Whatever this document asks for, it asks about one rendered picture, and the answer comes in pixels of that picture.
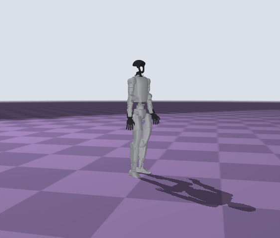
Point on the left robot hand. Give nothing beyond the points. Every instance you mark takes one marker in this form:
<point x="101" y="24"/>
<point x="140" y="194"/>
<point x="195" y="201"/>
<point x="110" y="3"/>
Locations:
<point x="155" y="117"/>

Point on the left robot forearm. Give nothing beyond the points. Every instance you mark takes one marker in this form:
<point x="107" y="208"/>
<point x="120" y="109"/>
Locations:
<point x="149" y="104"/>

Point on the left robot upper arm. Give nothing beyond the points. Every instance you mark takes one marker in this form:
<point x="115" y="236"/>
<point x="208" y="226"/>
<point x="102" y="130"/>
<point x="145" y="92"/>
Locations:
<point x="149" y="95"/>

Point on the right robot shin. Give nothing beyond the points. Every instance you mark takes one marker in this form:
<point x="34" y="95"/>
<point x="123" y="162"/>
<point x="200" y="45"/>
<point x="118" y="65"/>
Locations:
<point x="134" y="154"/>

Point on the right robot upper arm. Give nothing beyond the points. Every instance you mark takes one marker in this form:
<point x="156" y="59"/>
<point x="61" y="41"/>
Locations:
<point x="131" y="82"/>

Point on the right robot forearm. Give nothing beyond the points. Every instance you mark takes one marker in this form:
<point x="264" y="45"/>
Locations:
<point x="130" y="106"/>

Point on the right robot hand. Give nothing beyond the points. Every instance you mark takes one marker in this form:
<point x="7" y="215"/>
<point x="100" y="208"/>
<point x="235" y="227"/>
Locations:
<point x="130" y="122"/>

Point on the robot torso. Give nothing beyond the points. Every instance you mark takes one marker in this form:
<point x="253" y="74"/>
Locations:
<point x="141" y="94"/>

